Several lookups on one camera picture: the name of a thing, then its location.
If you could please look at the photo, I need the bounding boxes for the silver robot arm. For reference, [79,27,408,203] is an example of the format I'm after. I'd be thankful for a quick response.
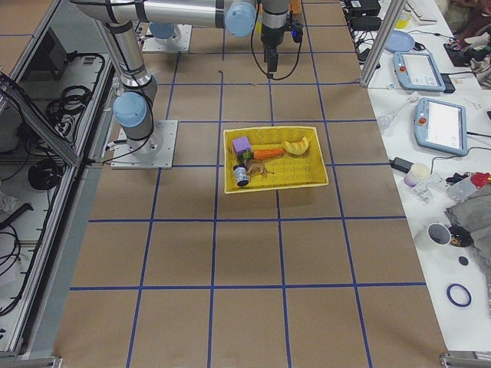
[74,1,292,159]
[149,18,284,78]

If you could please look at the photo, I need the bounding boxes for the white mug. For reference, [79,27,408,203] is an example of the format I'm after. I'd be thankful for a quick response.
[414,222,452,251]

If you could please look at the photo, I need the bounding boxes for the small black-capped bottle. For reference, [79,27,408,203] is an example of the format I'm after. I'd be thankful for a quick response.
[233,165,249,187]

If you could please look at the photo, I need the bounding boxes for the white purple cup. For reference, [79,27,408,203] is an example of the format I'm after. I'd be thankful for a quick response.
[404,163,430,187]

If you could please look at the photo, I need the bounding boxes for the yellow cup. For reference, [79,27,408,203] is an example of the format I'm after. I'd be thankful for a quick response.
[394,11,411,30]

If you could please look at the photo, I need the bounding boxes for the black electronics boxes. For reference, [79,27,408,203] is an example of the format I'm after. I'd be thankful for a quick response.
[343,0,381,31]

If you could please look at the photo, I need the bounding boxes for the aluminium side frame rail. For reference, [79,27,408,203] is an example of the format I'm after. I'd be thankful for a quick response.
[1,114,112,361]

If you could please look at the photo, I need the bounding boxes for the black small bowl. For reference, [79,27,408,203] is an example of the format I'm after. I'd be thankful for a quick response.
[449,225,474,248]

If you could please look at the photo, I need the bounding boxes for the aluminium frame post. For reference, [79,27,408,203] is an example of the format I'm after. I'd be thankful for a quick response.
[359,0,407,87]

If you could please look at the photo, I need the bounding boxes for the clear plastic packaging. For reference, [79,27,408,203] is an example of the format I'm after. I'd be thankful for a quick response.
[410,172,448,204]

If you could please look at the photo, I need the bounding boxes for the orange toy carrot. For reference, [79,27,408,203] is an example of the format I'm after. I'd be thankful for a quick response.
[239,148,285,160]

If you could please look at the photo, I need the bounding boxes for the orange woven basket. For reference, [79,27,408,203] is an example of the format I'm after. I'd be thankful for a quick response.
[288,0,302,15]

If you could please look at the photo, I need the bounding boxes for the black coiled cables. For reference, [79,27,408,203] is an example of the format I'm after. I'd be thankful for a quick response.
[45,84,93,131]

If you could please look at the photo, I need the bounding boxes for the toy croissant bread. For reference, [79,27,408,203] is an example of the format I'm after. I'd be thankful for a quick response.
[282,136,310,156]

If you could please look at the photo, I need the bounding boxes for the blue ring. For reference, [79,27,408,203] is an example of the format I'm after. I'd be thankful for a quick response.
[446,283,473,308]

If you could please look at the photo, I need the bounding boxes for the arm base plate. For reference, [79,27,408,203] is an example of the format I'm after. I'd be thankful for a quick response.
[110,120,178,169]
[141,22,193,54]

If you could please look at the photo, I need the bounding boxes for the upper teach pendant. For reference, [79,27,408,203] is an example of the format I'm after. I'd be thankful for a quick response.
[392,51,447,92]

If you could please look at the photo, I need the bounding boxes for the light blue plate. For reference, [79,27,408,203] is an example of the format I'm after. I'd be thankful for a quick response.
[384,30,415,53]

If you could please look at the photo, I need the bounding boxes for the lower teach pendant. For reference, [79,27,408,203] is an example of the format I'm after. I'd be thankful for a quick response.
[414,97,467,156]

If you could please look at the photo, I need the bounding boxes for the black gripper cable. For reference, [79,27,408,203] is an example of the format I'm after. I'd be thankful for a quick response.
[249,32,302,81]

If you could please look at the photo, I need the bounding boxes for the grey cloth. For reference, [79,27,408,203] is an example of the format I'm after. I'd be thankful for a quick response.
[445,186,490,301]

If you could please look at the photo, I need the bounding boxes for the red toy figure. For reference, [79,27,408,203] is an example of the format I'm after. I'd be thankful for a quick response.
[470,172,490,189]

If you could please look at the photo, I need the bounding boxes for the teach pendant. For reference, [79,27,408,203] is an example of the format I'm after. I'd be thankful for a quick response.
[414,97,467,156]
[392,51,447,92]

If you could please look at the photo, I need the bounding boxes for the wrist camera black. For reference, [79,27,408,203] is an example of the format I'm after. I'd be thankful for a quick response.
[288,19,304,44]

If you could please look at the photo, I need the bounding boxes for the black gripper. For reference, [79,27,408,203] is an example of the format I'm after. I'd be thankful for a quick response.
[261,24,288,73]

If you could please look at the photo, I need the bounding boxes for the yellow woven basket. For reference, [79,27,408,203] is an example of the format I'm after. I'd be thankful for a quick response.
[222,126,328,194]

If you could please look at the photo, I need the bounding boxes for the purple foam cube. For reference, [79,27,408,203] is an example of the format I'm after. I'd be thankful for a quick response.
[232,136,252,156]

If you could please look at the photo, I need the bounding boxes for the black power adapter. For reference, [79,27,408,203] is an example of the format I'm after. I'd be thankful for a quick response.
[389,157,413,174]

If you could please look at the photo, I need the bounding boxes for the brown toy animal figure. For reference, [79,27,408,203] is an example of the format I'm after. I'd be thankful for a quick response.
[245,159,274,176]

